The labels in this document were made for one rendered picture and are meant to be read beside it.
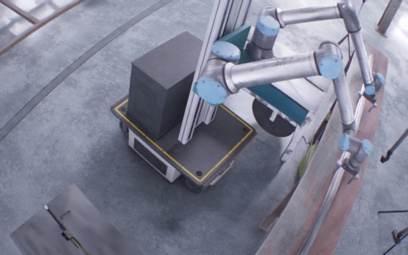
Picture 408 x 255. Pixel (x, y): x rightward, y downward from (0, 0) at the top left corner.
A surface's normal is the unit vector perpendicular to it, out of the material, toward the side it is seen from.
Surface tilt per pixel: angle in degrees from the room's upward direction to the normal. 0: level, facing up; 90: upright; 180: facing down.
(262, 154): 0
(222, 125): 0
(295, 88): 0
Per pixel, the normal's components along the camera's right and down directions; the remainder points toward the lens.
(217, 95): -0.35, 0.74
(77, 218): 0.18, -0.60
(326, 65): -0.17, 0.71
